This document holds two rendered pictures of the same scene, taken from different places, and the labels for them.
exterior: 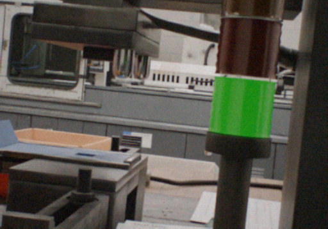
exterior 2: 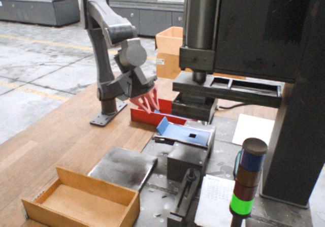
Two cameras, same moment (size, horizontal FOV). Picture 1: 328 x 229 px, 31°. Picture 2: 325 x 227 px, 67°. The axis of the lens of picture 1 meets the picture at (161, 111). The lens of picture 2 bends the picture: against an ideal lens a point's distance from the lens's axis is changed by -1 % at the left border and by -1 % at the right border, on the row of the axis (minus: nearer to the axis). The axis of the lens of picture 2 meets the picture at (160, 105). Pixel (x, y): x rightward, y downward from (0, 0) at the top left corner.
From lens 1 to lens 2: 36 cm
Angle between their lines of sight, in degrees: 30
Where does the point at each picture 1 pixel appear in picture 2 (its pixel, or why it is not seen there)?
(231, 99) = (237, 204)
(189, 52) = not seen: outside the picture
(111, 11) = (200, 109)
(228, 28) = (237, 185)
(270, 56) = (252, 195)
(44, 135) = (177, 29)
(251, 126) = (244, 212)
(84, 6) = (190, 106)
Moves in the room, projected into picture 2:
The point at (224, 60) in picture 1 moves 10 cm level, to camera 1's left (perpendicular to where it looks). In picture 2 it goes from (236, 192) to (180, 182)
